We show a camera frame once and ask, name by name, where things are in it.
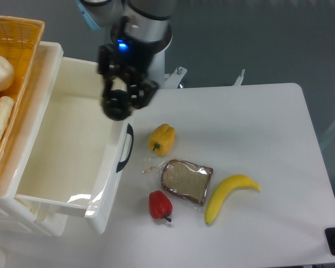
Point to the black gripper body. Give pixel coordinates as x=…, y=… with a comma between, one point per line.
x=136, y=42

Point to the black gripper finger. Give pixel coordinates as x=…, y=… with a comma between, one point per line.
x=141, y=90
x=106, y=68

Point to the dark purple mangosteen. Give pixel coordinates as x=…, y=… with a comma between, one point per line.
x=116, y=105

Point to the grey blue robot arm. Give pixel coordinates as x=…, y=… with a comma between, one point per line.
x=100, y=14

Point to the white open upper drawer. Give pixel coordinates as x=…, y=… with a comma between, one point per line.
x=93, y=148

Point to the white plastic drawer cabinet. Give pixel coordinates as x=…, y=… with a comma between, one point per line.
x=34, y=151

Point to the yellow bell pepper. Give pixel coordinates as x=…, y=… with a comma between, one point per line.
x=161, y=139

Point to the orange wicker basket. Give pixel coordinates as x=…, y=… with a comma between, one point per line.
x=19, y=40

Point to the bagged brown bread slice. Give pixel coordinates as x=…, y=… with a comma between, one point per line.
x=183, y=179

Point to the pale ridged bread roll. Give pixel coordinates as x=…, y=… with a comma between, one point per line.
x=0, y=118

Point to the red bell pepper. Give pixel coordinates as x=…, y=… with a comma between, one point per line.
x=160, y=206

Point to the yellow banana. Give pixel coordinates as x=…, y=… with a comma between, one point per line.
x=223, y=190

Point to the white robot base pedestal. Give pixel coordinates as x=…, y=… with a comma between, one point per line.
x=156, y=70

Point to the dark drawer handle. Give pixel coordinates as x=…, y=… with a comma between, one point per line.
x=126, y=149

